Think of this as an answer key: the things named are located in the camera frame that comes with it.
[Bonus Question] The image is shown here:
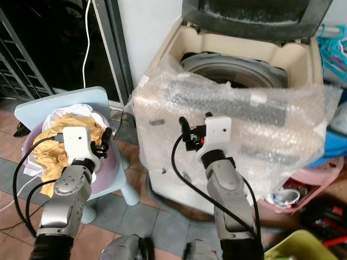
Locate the cream top-load washing machine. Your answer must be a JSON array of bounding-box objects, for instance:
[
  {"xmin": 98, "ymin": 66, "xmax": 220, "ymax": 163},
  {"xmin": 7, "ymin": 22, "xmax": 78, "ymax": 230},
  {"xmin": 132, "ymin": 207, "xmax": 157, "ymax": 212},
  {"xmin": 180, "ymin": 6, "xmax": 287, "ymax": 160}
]
[{"xmin": 130, "ymin": 14, "xmax": 332, "ymax": 218}]

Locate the dark washing machine lid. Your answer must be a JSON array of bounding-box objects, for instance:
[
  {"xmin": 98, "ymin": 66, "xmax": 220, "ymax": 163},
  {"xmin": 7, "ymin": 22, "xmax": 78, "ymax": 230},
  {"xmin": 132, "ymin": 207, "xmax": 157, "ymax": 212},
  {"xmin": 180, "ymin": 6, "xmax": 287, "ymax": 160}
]
[{"xmin": 181, "ymin": 0, "xmax": 333, "ymax": 43}]

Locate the clear bubble wrap sheet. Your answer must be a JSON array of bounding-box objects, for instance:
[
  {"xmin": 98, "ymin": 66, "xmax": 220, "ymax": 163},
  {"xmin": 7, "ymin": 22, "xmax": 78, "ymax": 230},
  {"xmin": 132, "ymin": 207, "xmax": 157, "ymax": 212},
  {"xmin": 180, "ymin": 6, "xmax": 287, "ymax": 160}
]
[{"xmin": 129, "ymin": 53, "xmax": 343, "ymax": 202}]

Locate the pink plastic laundry basin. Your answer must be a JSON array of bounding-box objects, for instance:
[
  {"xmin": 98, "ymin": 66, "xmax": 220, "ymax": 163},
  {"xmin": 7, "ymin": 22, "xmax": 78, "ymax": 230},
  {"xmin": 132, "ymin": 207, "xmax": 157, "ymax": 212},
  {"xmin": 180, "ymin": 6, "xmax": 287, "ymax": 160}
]
[{"xmin": 21, "ymin": 108, "xmax": 115, "ymax": 199}]

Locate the white cloth garment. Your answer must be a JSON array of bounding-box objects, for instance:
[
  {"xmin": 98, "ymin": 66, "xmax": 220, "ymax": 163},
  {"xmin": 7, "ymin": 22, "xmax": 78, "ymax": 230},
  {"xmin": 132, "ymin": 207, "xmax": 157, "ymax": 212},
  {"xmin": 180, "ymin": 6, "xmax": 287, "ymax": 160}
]
[{"xmin": 48, "ymin": 103, "xmax": 105, "ymax": 129}]

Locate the yellow cloth garment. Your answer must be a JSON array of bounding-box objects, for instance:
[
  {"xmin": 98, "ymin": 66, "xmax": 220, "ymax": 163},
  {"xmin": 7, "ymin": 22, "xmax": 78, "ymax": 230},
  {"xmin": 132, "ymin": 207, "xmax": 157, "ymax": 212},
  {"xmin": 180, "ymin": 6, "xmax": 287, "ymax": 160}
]
[{"xmin": 32, "ymin": 113, "xmax": 108, "ymax": 199}]

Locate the light blue plastic stool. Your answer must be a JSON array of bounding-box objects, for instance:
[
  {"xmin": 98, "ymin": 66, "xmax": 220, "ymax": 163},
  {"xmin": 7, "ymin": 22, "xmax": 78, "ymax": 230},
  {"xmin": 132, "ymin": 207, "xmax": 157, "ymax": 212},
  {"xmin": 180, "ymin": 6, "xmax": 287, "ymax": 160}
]
[{"xmin": 13, "ymin": 86, "xmax": 140, "ymax": 224}]

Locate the black shoe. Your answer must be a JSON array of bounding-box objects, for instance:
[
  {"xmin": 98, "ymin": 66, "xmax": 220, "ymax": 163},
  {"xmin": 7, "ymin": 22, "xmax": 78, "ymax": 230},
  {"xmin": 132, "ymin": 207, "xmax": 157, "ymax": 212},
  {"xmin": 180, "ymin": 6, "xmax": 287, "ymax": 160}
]
[{"xmin": 13, "ymin": 121, "xmax": 31, "ymax": 137}]

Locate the grey left robot leg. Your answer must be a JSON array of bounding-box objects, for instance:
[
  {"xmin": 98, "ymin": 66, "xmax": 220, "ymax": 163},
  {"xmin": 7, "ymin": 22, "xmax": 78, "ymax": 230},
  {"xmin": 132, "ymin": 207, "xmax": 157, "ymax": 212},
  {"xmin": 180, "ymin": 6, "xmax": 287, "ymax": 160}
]
[{"xmin": 99, "ymin": 233, "xmax": 156, "ymax": 260}]

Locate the grey robot leg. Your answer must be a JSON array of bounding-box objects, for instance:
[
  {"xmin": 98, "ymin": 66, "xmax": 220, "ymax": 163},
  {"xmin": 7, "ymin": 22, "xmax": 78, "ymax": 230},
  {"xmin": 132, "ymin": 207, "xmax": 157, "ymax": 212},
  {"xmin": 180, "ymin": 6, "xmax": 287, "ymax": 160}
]
[
  {"xmin": 183, "ymin": 238, "xmax": 224, "ymax": 260},
  {"xmin": 99, "ymin": 233, "xmax": 156, "ymax": 260}
]

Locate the white round cup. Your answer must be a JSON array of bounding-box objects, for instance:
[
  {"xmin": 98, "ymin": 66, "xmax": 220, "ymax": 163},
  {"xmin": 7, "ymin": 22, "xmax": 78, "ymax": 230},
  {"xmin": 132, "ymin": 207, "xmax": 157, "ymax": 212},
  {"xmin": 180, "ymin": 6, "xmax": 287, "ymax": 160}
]
[{"xmin": 273, "ymin": 187, "xmax": 303, "ymax": 210}]

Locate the grey right robot leg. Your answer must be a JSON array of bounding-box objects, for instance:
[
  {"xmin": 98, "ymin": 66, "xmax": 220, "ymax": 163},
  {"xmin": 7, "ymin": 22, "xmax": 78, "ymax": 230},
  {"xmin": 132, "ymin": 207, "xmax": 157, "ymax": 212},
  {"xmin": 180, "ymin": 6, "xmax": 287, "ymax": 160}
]
[{"xmin": 183, "ymin": 238, "xmax": 224, "ymax": 260}]

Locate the dark metal window grille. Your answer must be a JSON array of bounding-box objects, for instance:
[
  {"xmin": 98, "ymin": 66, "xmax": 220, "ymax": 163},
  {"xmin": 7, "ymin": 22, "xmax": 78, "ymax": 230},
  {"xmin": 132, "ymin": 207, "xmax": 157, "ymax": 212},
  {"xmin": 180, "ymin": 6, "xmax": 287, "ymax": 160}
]
[{"xmin": 0, "ymin": 0, "xmax": 50, "ymax": 101}]

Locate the pink plastic basket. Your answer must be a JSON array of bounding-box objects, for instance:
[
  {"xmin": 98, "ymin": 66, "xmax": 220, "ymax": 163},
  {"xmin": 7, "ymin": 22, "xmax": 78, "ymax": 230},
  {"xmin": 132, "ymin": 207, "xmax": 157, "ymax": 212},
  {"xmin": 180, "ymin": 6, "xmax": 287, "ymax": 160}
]
[{"xmin": 258, "ymin": 156, "xmax": 346, "ymax": 213}]

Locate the blue cloth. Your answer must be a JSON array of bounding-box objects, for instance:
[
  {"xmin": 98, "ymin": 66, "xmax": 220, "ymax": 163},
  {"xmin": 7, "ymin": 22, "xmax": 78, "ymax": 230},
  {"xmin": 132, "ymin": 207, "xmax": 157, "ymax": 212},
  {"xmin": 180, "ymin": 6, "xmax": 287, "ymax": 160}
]
[{"xmin": 306, "ymin": 136, "xmax": 347, "ymax": 170}]

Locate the yellow-green plastic bin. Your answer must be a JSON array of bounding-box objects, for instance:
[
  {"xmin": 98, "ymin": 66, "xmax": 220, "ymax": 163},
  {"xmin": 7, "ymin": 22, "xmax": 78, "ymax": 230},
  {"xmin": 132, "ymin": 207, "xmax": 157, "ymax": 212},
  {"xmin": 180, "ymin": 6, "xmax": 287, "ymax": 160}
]
[{"xmin": 264, "ymin": 229, "xmax": 340, "ymax": 260}]

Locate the red and black tool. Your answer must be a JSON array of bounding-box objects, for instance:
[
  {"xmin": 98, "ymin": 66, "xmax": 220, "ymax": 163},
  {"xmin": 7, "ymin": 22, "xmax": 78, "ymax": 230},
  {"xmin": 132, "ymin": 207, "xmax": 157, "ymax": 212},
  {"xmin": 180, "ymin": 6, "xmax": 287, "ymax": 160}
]
[{"xmin": 301, "ymin": 201, "xmax": 347, "ymax": 251}]

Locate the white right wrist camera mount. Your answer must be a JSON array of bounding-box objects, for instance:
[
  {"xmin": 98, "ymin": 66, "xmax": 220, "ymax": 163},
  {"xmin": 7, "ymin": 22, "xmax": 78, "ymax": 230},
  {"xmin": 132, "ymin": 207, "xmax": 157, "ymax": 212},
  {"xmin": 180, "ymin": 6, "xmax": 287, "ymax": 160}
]
[{"xmin": 197, "ymin": 115, "xmax": 233, "ymax": 155}]

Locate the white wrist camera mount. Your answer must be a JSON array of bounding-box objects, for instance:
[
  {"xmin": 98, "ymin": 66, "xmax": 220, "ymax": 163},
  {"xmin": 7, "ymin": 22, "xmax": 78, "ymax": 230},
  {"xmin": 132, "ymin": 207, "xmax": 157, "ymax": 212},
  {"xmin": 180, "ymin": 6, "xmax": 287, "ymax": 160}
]
[
  {"xmin": 197, "ymin": 115, "xmax": 233, "ymax": 155},
  {"xmin": 62, "ymin": 125, "xmax": 92, "ymax": 164}
]

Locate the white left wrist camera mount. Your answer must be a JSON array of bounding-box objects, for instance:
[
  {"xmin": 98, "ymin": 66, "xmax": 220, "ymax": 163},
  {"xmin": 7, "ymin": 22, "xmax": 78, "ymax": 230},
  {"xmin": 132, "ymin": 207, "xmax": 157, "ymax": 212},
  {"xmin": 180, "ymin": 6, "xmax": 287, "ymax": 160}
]
[{"xmin": 62, "ymin": 125, "xmax": 92, "ymax": 164}]

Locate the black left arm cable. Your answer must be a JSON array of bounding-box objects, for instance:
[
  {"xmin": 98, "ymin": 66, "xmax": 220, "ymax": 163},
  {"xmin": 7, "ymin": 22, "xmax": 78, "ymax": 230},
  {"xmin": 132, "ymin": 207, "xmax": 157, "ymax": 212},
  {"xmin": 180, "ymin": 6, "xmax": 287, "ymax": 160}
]
[{"xmin": 12, "ymin": 135, "xmax": 65, "ymax": 239}]

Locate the white floor cable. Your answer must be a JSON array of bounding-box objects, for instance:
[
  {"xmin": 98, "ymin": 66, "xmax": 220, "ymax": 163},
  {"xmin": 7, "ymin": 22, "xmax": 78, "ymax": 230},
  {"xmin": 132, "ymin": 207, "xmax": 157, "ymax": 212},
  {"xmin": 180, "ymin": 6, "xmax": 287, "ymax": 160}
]
[{"xmin": 0, "ymin": 175, "xmax": 34, "ymax": 216}]

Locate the grey sliding door frame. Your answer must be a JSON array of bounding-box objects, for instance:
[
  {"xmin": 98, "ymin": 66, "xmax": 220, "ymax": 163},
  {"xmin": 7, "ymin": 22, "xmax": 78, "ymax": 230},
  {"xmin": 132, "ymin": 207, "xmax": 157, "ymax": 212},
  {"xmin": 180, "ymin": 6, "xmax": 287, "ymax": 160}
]
[{"xmin": 92, "ymin": 0, "xmax": 134, "ymax": 108}]

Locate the white hanging wall cable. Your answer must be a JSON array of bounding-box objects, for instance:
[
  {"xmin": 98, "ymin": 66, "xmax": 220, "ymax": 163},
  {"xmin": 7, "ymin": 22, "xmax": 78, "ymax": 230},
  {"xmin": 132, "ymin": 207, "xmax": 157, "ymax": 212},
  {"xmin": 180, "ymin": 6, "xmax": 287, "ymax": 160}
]
[{"xmin": 82, "ymin": 0, "xmax": 92, "ymax": 89}]

